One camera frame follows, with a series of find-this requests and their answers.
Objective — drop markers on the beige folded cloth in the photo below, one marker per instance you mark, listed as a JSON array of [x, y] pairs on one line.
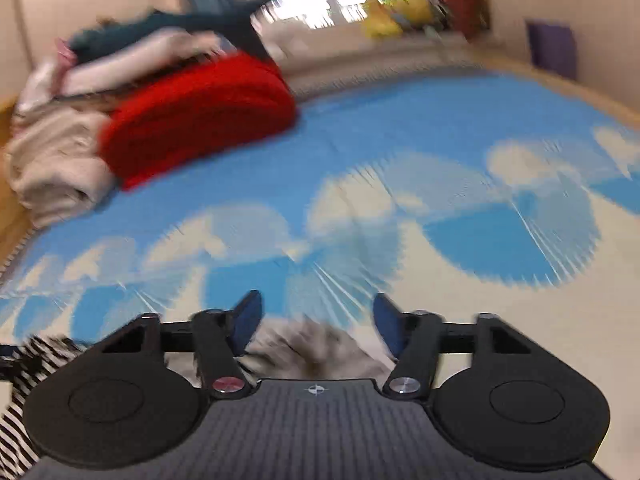
[[60, 170]]

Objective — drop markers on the white pink cloth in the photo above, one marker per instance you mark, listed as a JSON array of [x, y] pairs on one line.
[[125, 60]]

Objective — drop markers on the purple cushion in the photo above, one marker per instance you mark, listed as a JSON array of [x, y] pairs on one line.
[[552, 50]]

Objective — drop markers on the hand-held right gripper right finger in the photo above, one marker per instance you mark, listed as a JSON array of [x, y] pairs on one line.
[[392, 322]]

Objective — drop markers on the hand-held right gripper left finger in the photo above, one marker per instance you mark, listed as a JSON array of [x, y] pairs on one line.
[[245, 322]]

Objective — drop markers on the red folded cloth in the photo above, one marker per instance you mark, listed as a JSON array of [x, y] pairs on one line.
[[200, 115]]

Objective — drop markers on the white shirt with striped sleeves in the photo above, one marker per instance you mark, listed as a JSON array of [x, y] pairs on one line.
[[310, 350]]

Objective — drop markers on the dark teal cloth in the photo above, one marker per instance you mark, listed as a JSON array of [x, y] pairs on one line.
[[165, 25]]

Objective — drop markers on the blue cloud print blanket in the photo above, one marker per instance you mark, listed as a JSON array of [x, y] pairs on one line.
[[350, 135]]

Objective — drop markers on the yellow plush toy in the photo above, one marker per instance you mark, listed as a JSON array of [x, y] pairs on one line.
[[395, 12]]

